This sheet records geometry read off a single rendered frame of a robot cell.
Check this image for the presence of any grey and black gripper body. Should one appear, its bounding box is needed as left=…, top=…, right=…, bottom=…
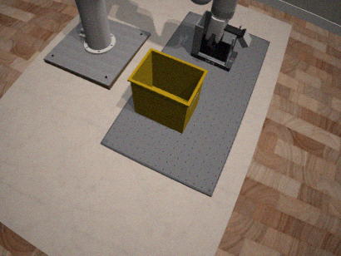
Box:
left=205, top=11, right=233, bottom=43

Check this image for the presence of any yellow open-top bin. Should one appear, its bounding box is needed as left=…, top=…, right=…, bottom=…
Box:
left=127, top=48, right=208, bottom=134

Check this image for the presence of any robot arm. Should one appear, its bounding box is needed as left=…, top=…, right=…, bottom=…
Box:
left=75, top=0, right=252, bottom=55

